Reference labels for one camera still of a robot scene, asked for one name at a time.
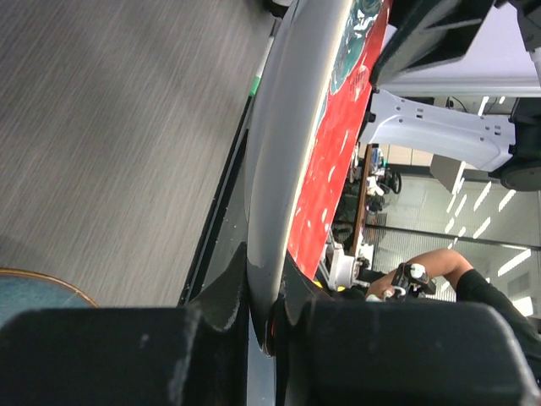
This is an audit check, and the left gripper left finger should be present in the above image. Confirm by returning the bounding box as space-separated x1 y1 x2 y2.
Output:
1 244 249 405

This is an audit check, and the red teal floral plate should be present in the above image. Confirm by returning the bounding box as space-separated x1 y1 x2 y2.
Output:
245 1 392 331

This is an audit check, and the person forearm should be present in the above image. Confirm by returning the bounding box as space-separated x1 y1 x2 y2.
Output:
366 249 473 299

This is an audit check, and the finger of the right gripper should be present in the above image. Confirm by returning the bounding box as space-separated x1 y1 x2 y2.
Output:
370 0 494 85

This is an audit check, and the dark blue glazed plate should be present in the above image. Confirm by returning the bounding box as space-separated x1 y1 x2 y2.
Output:
1 268 98 326

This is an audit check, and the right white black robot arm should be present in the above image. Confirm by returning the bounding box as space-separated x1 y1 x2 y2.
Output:
359 1 540 192

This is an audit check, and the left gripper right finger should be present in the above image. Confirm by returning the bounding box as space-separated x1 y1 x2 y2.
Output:
272 259 540 405

